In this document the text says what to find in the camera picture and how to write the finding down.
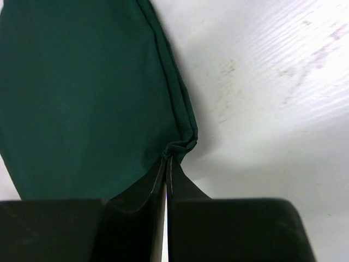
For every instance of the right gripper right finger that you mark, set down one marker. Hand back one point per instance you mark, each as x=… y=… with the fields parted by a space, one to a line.
x=254 y=229

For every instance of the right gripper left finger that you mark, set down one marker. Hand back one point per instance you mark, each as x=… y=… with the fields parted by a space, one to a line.
x=121 y=229

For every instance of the dark green cloth napkin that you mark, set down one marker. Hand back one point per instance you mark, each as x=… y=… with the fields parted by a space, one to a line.
x=91 y=97

